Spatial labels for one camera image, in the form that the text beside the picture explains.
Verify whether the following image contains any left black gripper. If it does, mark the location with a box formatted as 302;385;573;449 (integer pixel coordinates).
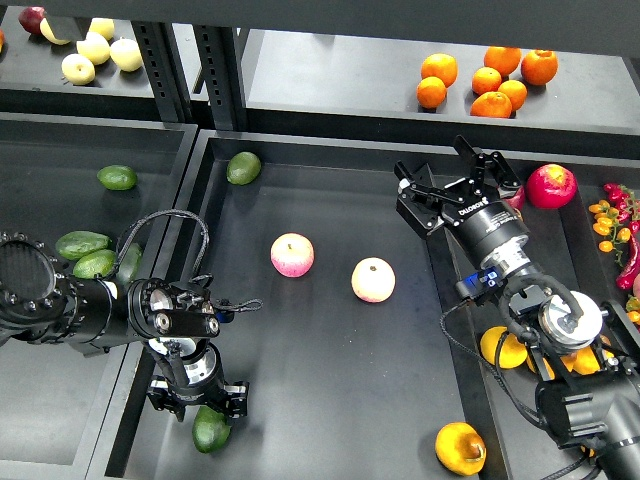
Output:
146;339;249;421

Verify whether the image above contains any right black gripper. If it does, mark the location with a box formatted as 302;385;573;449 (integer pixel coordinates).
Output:
394;135;529;270

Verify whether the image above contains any dark green avocado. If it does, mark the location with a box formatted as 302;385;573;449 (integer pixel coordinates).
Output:
192;405;231;454

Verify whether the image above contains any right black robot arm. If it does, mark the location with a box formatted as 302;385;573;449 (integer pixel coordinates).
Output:
394;137;639;479

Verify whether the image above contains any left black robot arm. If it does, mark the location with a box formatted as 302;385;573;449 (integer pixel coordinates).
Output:
1;227;262;419

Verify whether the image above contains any green avocado middle of cluster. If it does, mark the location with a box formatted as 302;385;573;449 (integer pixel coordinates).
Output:
73;249;117;279

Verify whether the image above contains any yellow pear by divider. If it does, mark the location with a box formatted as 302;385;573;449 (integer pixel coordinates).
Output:
479;325;529;371

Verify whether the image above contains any yellow pear with brown tip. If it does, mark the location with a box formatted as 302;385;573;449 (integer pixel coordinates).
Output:
573;347;602;375

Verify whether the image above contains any green avocado at tray corner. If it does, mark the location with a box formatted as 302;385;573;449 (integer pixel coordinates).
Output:
226;151;262;185

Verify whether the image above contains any green avocado upper left tray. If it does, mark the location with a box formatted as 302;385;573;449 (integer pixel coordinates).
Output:
97;165;138;191

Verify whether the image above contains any pale yellow pear front left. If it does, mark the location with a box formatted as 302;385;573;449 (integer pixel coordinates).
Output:
61;54;96;86

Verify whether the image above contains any pale yellow pear right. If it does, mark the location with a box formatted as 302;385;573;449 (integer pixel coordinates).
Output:
110;38;143;73

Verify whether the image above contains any pale yellow pear centre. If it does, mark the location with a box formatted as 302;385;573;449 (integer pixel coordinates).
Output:
76;31;111;66

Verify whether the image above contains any pale yellow pear back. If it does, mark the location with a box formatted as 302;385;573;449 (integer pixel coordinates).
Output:
89;17;115;41

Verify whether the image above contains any pale yellow pear behind tag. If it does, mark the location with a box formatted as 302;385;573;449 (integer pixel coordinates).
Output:
40;18;70;45

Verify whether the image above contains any large red apple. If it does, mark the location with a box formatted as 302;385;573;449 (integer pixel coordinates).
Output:
525;164;578;209

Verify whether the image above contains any orange front of group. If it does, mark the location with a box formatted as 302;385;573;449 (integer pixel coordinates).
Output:
470;91;512;118

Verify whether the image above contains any orange of group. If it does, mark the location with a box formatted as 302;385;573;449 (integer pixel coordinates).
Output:
470;91;512;118
420;53;458;88
416;76;447;109

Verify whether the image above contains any orange lower left of group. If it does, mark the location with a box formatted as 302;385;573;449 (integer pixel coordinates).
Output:
416;76;447;109

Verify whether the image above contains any small orange right centre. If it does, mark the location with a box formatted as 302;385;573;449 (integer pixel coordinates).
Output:
498;80;528;112

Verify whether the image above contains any small orange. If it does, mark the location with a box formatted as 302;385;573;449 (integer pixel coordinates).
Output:
498;80;528;112
471;66;502;95

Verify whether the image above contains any yellow pink apple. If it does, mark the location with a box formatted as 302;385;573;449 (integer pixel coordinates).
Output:
351;257;396;303

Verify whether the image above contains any orange top left of group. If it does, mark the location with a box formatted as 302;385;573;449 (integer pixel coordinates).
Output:
420;53;458;88

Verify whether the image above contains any orange top centre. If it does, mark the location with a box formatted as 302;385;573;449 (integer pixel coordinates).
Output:
484;46;522;77

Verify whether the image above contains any orange top right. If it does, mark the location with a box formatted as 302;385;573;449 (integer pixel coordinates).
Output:
520;49;559;86

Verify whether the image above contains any cherry tomato vine bunch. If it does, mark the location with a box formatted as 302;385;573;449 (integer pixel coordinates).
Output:
588;182;639;267

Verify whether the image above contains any black centre tray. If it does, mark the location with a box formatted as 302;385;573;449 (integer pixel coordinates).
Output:
84;128;640;480

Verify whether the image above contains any black tray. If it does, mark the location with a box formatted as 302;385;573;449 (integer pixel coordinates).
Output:
84;128;640;480
1;113;197;479

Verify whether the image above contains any pink red apple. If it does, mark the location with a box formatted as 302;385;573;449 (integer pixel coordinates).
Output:
270;232;315;278

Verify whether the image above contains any red chili pepper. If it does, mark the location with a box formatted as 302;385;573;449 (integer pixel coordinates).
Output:
615;234;639;291

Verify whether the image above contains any black tray divider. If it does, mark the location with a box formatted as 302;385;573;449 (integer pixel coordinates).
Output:
411;163;514;480

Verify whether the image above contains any black left tray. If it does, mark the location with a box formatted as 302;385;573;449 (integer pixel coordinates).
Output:
1;113;197;479

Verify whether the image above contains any dark red apple on shelf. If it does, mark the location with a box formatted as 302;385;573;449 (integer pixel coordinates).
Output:
18;6;46;36

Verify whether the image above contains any dark avocado at tray wall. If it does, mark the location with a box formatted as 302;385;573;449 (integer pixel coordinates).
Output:
116;243;143;285

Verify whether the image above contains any black shelf upright post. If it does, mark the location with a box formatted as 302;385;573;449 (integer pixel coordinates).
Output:
193;25;247;132

